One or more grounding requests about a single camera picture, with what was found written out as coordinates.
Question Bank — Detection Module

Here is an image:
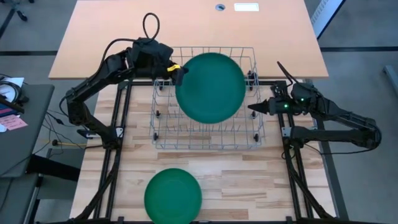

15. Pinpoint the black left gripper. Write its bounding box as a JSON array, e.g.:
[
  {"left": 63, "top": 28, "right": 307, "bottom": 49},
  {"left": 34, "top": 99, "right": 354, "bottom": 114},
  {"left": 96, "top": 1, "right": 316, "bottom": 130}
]
[{"left": 130, "top": 37, "right": 190, "bottom": 87}]

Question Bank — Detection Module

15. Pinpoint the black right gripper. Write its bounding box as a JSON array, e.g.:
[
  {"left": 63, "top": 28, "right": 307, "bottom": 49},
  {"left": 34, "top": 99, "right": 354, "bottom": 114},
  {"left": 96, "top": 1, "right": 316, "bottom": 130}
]
[{"left": 248, "top": 96, "right": 295, "bottom": 116}]

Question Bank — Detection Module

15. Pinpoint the green plate with white label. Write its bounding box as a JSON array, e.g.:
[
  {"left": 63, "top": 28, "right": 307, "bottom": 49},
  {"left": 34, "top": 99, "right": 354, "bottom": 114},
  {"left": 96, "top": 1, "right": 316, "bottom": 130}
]
[{"left": 144, "top": 167, "right": 203, "bottom": 224}]

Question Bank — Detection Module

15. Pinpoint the white desk outlet panel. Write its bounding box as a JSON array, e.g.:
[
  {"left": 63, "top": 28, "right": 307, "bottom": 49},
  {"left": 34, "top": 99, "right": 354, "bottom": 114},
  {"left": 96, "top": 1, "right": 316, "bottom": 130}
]
[{"left": 234, "top": 2, "right": 261, "bottom": 12}]

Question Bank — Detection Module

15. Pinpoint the white perforated computer case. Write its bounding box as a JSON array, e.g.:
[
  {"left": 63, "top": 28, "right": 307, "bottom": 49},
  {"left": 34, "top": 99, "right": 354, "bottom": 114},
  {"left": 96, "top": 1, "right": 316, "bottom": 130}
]
[{"left": 310, "top": 0, "right": 346, "bottom": 40}]

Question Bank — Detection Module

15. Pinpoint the light wooden desk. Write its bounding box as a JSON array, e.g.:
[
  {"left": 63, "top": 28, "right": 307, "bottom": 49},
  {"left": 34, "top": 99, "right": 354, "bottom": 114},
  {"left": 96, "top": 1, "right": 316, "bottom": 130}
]
[{"left": 49, "top": 0, "right": 330, "bottom": 80}]

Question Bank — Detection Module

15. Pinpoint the yellow rod with black tip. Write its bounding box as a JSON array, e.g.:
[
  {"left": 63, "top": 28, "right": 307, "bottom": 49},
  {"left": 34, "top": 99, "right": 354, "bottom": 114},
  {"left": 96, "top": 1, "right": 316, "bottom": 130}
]
[{"left": 52, "top": 139, "right": 87, "bottom": 147}]

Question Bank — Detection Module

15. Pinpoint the white paper sheet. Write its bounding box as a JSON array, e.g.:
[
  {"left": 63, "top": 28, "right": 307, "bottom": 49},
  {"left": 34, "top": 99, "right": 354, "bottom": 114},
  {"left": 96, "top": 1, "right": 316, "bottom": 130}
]
[{"left": 0, "top": 77, "right": 25, "bottom": 103}]

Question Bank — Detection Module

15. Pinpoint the black office chair base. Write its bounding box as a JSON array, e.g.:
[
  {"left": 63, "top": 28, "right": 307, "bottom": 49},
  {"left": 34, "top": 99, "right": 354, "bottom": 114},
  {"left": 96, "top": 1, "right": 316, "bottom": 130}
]
[{"left": 0, "top": 0, "right": 35, "bottom": 40}]

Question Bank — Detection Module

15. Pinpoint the grey side table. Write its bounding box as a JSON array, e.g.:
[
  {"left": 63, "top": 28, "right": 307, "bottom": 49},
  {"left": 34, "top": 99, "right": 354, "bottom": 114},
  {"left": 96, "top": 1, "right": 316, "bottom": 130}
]
[{"left": 0, "top": 83, "right": 56, "bottom": 179}]

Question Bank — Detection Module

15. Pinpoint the pink paper note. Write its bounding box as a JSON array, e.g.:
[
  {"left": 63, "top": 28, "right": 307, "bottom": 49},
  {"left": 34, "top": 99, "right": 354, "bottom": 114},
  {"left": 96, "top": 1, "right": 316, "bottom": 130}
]
[{"left": 0, "top": 114, "right": 29, "bottom": 131}]

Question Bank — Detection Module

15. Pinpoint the grey bench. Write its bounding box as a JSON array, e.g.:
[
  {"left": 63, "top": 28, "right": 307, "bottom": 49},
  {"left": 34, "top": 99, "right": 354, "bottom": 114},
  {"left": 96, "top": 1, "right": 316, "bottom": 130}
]
[{"left": 0, "top": 172, "right": 43, "bottom": 224}]

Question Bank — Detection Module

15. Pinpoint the black aluminium table frame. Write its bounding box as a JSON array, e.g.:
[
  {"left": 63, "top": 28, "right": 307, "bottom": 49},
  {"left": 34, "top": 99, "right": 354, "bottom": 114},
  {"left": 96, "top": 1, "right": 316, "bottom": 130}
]
[{"left": 70, "top": 80, "right": 338, "bottom": 224}]

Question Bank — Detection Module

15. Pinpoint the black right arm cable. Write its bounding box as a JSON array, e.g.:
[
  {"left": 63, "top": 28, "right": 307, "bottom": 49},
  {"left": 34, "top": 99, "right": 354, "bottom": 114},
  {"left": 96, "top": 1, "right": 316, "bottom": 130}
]
[{"left": 276, "top": 61, "right": 299, "bottom": 85}]

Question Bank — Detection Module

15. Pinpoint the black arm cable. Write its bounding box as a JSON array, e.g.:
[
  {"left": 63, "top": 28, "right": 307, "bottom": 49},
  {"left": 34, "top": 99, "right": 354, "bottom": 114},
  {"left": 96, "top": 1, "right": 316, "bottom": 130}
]
[
  {"left": 276, "top": 61, "right": 299, "bottom": 85},
  {"left": 101, "top": 12, "right": 161, "bottom": 68}
]

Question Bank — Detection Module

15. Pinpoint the grey wire dish rack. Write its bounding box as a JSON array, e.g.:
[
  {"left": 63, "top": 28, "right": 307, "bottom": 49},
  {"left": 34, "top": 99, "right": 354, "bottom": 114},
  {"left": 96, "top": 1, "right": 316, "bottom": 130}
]
[{"left": 149, "top": 46, "right": 267, "bottom": 151}]

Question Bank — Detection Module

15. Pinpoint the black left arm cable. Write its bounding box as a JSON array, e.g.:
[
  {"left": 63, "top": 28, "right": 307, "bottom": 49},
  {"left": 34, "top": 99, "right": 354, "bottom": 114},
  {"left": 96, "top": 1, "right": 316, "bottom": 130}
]
[{"left": 101, "top": 12, "right": 161, "bottom": 68}]

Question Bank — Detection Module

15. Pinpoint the black floor cable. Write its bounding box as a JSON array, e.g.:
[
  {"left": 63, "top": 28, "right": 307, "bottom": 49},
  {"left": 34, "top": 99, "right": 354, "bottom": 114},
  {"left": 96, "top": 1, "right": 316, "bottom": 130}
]
[{"left": 42, "top": 108, "right": 91, "bottom": 150}]

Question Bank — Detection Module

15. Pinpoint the black coiled cable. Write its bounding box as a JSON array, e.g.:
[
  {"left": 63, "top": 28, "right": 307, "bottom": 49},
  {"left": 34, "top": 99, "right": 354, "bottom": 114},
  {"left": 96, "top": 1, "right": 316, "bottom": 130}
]
[{"left": 0, "top": 80, "right": 30, "bottom": 105}]

